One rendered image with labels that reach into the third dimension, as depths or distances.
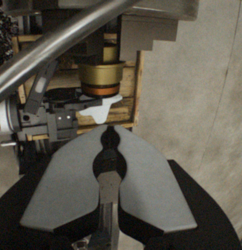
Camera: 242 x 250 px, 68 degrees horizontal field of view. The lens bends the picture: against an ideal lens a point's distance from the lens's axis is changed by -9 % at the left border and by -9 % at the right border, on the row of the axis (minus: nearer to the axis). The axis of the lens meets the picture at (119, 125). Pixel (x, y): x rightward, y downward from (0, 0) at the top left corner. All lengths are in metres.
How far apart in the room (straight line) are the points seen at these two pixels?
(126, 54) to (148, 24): 0.07
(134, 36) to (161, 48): 1.34
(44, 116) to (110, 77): 0.14
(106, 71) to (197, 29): 1.60
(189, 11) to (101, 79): 0.17
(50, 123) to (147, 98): 1.46
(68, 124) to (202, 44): 1.71
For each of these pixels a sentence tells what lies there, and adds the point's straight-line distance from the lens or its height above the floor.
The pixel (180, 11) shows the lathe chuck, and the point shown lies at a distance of 0.26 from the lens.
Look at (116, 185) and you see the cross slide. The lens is 0.73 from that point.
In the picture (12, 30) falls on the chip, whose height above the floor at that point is 0.62.
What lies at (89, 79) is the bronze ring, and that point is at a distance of 0.35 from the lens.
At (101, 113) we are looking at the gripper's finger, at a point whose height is 1.10.
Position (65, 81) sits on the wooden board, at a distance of 0.58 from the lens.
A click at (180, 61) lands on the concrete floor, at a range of 1.83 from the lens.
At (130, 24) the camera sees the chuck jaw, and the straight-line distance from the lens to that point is 0.36.
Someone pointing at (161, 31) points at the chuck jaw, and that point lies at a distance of 0.38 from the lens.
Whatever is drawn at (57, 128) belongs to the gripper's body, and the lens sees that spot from 0.37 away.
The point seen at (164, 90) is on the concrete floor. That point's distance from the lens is 1.82.
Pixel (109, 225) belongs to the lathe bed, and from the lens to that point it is 1.18.
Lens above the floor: 1.44
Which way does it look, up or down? 54 degrees down
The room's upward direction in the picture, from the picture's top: 145 degrees clockwise
